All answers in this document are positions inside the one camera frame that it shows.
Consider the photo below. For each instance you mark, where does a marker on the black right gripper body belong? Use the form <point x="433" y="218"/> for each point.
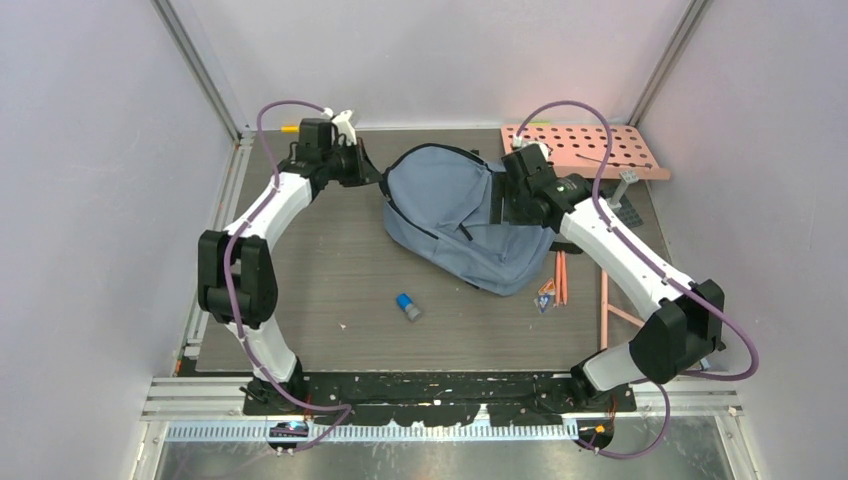
<point x="514" y="210"/>

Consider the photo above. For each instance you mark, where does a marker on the pink perforated music stand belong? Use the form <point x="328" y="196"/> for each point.
<point x="578" y="149"/>

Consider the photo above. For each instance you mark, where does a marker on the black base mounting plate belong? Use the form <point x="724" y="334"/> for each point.
<point x="435" y="399"/>

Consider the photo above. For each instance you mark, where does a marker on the orange pencil left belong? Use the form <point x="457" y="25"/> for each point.
<point x="558" y="278"/>

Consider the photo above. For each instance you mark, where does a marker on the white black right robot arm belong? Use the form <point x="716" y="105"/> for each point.
<point x="681" y="323"/>

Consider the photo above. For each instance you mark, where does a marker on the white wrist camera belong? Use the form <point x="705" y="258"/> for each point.
<point x="519" y="143"/>
<point x="343" y="125"/>

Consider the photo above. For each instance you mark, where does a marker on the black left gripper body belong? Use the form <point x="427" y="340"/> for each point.
<point x="341" y="163"/>

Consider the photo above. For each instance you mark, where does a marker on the blue grey student backpack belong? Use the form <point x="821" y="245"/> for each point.
<point x="438" y="205"/>

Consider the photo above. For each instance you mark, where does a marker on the orange triangular sticker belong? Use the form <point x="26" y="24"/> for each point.
<point x="548" y="288"/>

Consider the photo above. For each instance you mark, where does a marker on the blue capped glue stick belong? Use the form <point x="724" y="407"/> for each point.
<point x="409" y="308"/>

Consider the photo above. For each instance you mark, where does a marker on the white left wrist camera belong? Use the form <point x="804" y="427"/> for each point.
<point x="343" y="125"/>

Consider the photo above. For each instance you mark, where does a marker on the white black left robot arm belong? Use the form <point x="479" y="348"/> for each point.
<point x="237" y="284"/>

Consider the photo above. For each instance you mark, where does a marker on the grey lego plate with post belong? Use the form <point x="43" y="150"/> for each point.
<point x="618" y="201"/>

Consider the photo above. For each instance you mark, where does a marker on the orange pencil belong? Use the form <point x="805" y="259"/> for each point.
<point x="558" y="278"/>
<point x="563" y="280"/>

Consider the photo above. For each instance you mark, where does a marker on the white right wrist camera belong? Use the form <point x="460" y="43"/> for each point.
<point x="519" y="143"/>

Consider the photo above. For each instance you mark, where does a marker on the orange pencil right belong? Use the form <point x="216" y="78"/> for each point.
<point x="563" y="280"/>

